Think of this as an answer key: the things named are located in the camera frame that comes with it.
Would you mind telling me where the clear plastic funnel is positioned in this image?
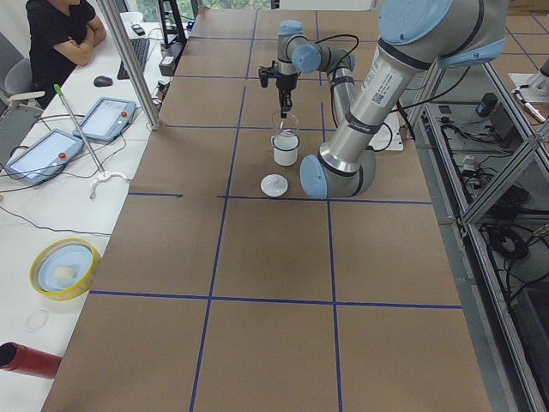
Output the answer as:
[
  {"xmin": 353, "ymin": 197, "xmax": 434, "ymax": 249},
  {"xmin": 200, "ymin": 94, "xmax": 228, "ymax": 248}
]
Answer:
[{"xmin": 271, "ymin": 111, "xmax": 299, "ymax": 136}]

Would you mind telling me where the white cup lid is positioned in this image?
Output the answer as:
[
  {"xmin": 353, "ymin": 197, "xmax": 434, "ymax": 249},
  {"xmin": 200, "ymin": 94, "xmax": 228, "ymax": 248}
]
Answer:
[{"xmin": 260, "ymin": 174, "xmax": 289, "ymax": 198}]

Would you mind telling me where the white enamel cup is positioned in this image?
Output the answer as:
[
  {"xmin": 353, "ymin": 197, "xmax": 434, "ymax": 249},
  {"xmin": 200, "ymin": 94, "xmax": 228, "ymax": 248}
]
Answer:
[{"xmin": 271, "ymin": 134, "xmax": 299, "ymax": 167}]

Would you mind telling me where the black computer box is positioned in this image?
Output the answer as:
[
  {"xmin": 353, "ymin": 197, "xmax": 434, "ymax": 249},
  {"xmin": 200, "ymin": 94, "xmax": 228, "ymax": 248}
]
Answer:
[{"xmin": 159, "ymin": 41, "xmax": 186, "ymax": 76}]

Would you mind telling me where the black keyboard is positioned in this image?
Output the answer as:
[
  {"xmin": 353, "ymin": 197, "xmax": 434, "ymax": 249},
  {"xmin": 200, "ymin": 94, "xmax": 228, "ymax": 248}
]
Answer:
[{"xmin": 117, "ymin": 37, "xmax": 152, "ymax": 81}]

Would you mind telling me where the teach pendant far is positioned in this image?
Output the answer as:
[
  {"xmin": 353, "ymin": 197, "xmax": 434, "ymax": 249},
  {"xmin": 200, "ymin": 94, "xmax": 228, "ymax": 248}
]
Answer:
[{"xmin": 79, "ymin": 97, "xmax": 136, "ymax": 142}]

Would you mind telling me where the teach pendant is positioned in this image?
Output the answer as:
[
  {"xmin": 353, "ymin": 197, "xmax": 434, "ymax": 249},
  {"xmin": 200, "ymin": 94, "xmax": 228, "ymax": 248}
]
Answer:
[
  {"xmin": 79, "ymin": 97, "xmax": 136, "ymax": 142},
  {"xmin": 5, "ymin": 129, "xmax": 84, "ymax": 185}
]

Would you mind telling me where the black computer mouse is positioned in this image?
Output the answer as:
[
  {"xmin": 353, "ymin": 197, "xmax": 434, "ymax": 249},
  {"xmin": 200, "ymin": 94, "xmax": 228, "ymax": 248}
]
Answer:
[{"xmin": 94, "ymin": 76, "xmax": 113, "ymax": 88}]

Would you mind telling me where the grabber stick tool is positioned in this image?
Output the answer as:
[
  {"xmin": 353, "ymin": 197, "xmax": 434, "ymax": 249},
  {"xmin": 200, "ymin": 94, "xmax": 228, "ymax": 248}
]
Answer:
[{"xmin": 53, "ymin": 83, "xmax": 130, "ymax": 200}]

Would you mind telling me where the person in black shirt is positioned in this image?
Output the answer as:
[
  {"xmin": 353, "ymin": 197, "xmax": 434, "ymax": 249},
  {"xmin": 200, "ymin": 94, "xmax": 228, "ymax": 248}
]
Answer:
[{"xmin": 26, "ymin": 0, "xmax": 106, "ymax": 109}]

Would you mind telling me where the teach pendant near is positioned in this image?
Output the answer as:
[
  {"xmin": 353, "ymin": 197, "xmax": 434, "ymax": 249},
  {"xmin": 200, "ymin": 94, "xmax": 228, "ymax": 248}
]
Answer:
[{"xmin": 5, "ymin": 129, "xmax": 84, "ymax": 185}]

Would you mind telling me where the grey office chair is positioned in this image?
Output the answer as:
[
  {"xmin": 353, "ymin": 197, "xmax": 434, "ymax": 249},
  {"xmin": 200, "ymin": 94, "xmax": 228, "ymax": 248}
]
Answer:
[{"xmin": 1, "ymin": 34, "xmax": 43, "ymax": 166}]

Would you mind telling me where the yellow tape roll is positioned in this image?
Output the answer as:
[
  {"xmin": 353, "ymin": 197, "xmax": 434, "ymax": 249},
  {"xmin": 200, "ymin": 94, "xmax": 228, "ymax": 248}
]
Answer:
[{"xmin": 29, "ymin": 238, "xmax": 101, "ymax": 301}]

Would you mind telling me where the red cylinder bottle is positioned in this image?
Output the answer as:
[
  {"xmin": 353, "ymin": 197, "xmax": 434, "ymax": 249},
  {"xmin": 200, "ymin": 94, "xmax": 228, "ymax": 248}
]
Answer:
[{"xmin": 1, "ymin": 342, "xmax": 62, "ymax": 379}]

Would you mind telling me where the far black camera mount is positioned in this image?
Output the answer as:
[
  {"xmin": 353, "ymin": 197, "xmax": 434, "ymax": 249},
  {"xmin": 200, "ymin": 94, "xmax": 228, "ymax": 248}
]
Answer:
[{"xmin": 257, "ymin": 60, "xmax": 278, "ymax": 88}]

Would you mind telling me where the aluminium frame post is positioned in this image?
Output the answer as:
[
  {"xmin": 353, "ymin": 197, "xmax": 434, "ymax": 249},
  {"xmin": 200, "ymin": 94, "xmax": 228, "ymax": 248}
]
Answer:
[{"xmin": 97, "ymin": 0, "xmax": 160, "ymax": 130}]

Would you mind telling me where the clear ring on table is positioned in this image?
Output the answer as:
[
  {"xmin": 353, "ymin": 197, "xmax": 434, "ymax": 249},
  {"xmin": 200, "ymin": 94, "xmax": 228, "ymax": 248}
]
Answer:
[{"xmin": 26, "ymin": 309, "xmax": 50, "ymax": 333}]

